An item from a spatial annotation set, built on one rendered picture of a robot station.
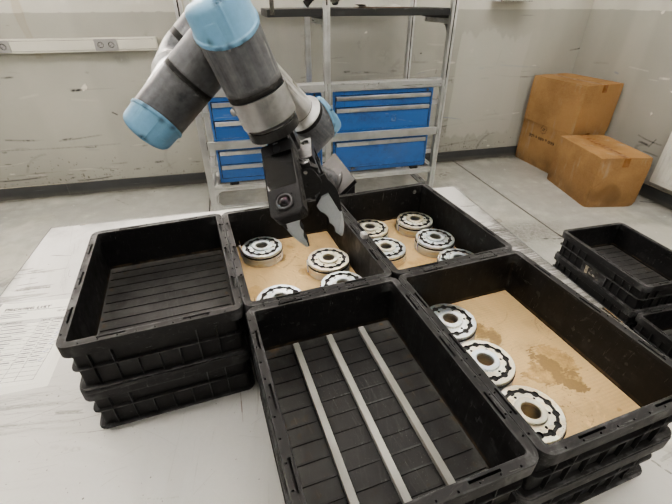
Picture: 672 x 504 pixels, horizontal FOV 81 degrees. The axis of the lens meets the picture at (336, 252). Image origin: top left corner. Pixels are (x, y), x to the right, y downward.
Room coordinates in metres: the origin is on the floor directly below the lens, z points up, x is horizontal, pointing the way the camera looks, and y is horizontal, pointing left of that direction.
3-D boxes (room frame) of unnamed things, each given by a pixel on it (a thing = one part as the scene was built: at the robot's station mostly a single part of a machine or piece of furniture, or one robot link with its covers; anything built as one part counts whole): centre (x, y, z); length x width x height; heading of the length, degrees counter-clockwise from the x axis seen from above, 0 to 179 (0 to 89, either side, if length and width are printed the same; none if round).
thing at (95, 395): (0.68, 0.37, 0.76); 0.40 x 0.30 x 0.12; 20
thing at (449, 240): (0.90, -0.26, 0.86); 0.10 x 0.10 x 0.01
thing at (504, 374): (0.48, -0.26, 0.86); 0.10 x 0.10 x 0.01
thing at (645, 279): (1.26, -1.12, 0.37); 0.40 x 0.30 x 0.45; 14
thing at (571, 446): (0.50, -0.33, 0.92); 0.40 x 0.30 x 0.02; 20
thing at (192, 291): (0.68, 0.37, 0.87); 0.40 x 0.30 x 0.11; 20
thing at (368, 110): (2.84, -0.33, 0.60); 0.72 x 0.03 x 0.56; 104
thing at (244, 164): (2.65, 0.45, 0.60); 0.72 x 0.03 x 0.56; 104
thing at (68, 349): (0.68, 0.37, 0.92); 0.40 x 0.30 x 0.02; 20
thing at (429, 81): (2.77, 0.07, 0.91); 1.70 x 0.10 x 0.05; 104
